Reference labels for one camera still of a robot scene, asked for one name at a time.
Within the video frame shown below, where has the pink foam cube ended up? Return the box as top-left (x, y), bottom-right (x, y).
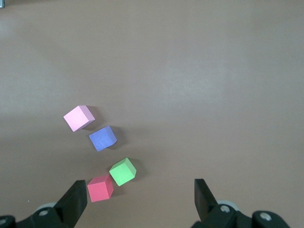
top-left (63, 105), bottom-right (95, 133)

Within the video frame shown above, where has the red foam cube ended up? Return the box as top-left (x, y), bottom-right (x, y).
top-left (87, 175), bottom-right (114, 203)

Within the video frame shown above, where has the green foam cube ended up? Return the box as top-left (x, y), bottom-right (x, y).
top-left (109, 157), bottom-right (137, 187)

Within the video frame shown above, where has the purple foam cube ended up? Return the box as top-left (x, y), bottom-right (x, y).
top-left (88, 125), bottom-right (117, 152)

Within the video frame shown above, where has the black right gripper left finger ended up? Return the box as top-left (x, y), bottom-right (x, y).
top-left (0, 180), bottom-right (87, 228)

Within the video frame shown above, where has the brown table cover sheet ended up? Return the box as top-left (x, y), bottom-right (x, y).
top-left (0, 0), bottom-right (304, 228)

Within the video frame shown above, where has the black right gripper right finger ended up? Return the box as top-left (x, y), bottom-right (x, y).
top-left (191, 178), bottom-right (292, 228)

